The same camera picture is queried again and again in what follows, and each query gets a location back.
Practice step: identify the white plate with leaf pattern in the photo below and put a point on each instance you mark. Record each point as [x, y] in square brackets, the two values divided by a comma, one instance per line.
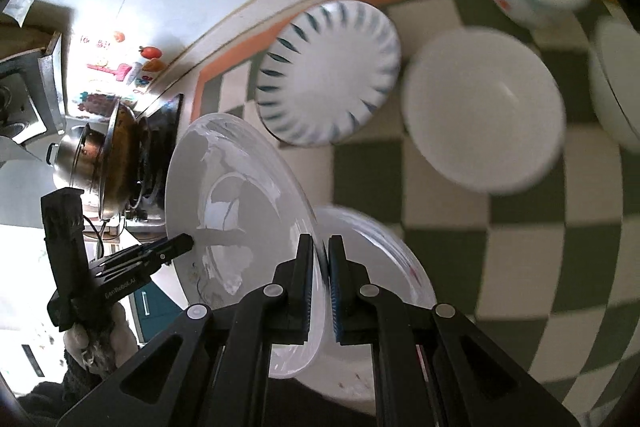
[330, 77]

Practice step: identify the black gas stove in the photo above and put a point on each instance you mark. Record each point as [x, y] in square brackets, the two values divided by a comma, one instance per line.
[155, 142]

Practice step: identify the white bowl with thin rim line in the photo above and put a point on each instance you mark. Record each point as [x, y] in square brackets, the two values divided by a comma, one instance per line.
[617, 82]

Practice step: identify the white plate with red print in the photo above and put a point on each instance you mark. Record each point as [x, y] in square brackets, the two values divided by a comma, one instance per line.
[380, 257]

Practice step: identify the small round orange wall sticker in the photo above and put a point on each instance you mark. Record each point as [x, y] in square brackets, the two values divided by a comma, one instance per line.
[118, 37]

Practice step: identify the pink wall sticker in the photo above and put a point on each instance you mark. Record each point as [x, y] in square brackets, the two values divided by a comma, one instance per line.
[107, 71]

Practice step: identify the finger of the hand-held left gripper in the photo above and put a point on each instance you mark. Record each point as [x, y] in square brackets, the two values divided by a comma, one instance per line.
[167, 249]

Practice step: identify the teal cabinet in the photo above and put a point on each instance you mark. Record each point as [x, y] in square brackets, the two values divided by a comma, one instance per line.
[152, 312]

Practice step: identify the red tomato wall sticker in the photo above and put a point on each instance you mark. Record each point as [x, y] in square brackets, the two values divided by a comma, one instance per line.
[151, 52]

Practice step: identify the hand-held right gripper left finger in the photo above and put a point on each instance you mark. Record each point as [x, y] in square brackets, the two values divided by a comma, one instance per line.
[305, 292]

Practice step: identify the person's left hand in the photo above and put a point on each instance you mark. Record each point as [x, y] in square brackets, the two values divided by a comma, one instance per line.
[110, 337]

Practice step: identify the metal range hood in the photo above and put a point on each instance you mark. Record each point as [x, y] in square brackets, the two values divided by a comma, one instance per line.
[47, 77]

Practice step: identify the green white checkered table mat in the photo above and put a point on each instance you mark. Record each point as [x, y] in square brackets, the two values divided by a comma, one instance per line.
[550, 267]

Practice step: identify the stainless steel pot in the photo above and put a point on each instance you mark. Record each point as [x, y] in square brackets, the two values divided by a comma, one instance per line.
[87, 157]

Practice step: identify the plain white bowl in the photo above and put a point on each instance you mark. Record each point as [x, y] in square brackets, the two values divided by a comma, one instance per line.
[480, 112]

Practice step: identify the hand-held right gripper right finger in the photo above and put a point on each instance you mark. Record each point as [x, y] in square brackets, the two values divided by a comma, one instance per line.
[337, 302]

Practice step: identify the plain white plate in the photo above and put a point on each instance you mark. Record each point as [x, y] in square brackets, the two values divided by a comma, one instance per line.
[235, 187]

